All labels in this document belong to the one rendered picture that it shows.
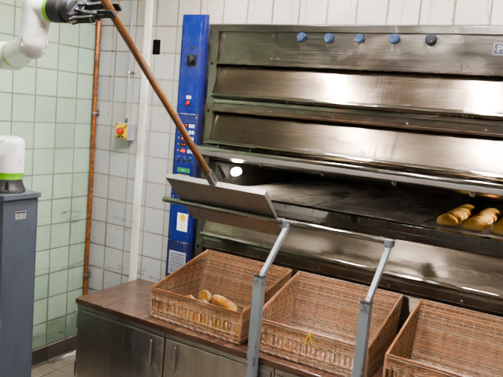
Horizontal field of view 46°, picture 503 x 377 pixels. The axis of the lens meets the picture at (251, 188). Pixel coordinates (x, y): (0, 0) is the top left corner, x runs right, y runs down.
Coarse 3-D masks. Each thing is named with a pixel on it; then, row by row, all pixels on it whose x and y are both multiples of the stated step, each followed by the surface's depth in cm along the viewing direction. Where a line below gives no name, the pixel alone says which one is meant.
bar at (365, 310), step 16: (208, 208) 292; (224, 208) 288; (288, 224) 270; (304, 224) 267; (368, 240) 252; (384, 240) 248; (272, 256) 262; (384, 256) 245; (256, 288) 255; (256, 304) 256; (368, 304) 230; (256, 320) 256; (368, 320) 231; (256, 336) 257; (368, 336) 234; (256, 352) 259; (256, 368) 261
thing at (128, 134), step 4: (116, 124) 358; (120, 124) 357; (124, 124) 355; (128, 124) 354; (132, 124) 358; (116, 128) 359; (128, 128) 355; (132, 128) 358; (116, 132) 359; (124, 132) 356; (128, 132) 355; (132, 132) 359; (116, 136) 359; (120, 136) 358; (124, 136) 356; (128, 136) 356; (132, 136) 359; (128, 140) 357; (132, 140) 360
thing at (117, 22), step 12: (108, 0) 199; (120, 24) 206; (132, 48) 214; (144, 60) 220; (144, 72) 222; (156, 84) 228; (168, 108) 238; (180, 120) 245; (180, 132) 249; (192, 144) 255; (204, 168) 267
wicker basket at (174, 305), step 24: (216, 264) 332; (240, 264) 325; (192, 288) 329; (216, 288) 329; (240, 288) 322; (168, 312) 294; (192, 312) 286; (216, 312) 278; (240, 312) 315; (216, 336) 279; (240, 336) 273
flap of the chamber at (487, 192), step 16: (224, 160) 334; (240, 160) 312; (256, 160) 303; (272, 160) 298; (336, 176) 301; (352, 176) 284; (368, 176) 274; (384, 176) 270; (400, 176) 267; (464, 192) 264; (480, 192) 250; (496, 192) 246
